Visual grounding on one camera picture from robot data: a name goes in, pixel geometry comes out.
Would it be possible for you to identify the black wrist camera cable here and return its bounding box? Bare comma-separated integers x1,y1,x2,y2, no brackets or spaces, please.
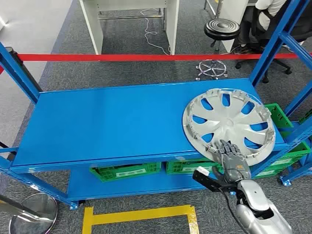
218,188,246,234

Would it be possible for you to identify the black stool chrome base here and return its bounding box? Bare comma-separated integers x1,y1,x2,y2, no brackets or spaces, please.
196,18,241,81

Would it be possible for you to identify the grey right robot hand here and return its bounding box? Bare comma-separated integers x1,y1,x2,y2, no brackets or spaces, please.
212,139,252,183

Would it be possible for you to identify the red barrier belt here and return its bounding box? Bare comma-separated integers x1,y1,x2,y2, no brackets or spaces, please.
0,52,312,76

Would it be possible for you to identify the blue metal shelf rack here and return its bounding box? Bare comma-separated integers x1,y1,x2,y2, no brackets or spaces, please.
0,0,312,211

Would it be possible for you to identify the green plastic crate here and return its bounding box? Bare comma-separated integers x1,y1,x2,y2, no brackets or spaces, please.
298,109,312,125
165,158,224,176
251,103,312,180
89,162,162,183

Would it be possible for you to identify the grey plastic wheel hubcap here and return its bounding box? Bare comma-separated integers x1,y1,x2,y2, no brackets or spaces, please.
182,88,276,167

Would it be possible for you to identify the person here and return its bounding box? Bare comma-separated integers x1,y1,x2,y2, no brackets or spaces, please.
233,0,312,55

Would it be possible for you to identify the black office chair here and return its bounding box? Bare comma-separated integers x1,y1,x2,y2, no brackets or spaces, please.
235,6,292,84

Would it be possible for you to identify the thin white cable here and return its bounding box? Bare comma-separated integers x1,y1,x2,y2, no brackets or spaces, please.
140,8,171,56

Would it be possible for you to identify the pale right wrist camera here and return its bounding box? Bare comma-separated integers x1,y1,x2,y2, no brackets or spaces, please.
193,166,218,190

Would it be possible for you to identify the yellow floor tape square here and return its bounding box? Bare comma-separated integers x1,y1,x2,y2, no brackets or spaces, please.
82,205,199,234

